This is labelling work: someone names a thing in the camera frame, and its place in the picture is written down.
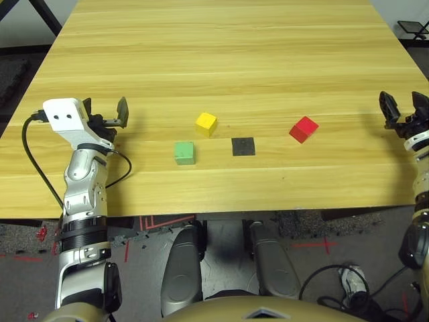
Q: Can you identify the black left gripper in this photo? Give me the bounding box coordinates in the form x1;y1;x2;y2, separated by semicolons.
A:
82;97;129;145

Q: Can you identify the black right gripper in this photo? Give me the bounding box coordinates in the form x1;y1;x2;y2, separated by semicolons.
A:
379;91;429;140

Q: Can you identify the green wooden block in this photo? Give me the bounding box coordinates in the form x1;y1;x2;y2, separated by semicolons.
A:
174;141;196;166

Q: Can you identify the red wooden block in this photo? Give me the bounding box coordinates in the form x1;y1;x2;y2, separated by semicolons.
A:
289;116;320;144

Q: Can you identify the black metal stand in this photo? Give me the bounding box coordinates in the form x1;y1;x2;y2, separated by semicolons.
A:
397;20;429;42

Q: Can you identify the black foam floor mat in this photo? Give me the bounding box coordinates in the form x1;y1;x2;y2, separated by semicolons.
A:
0;59;29;108

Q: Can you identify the yellow wooden block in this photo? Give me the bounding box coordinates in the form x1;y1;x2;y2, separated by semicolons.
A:
194;112;219;138

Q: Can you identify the speckled black rubber floor mat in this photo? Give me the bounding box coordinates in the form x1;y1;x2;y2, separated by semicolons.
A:
276;209;385;239

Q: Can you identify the grey right robot leg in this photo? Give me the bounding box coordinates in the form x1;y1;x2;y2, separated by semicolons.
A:
248;220;302;300

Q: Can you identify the gold robot torso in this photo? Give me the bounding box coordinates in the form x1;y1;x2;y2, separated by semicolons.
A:
162;294;369;322

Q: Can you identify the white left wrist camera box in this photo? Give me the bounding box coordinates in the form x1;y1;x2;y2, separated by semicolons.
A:
42;97;115;151

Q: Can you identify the thin black left wrist cable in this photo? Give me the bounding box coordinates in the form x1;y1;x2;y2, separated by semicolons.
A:
105;150;133;189

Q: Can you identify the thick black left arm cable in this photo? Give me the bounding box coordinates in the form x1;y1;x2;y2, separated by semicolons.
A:
21;109;65;211

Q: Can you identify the black table leg frame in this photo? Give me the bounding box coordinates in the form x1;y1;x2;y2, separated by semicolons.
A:
0;0;64;37

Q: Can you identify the black looped floor cable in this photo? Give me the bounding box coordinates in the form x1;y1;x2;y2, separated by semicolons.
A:
298;264;371;311

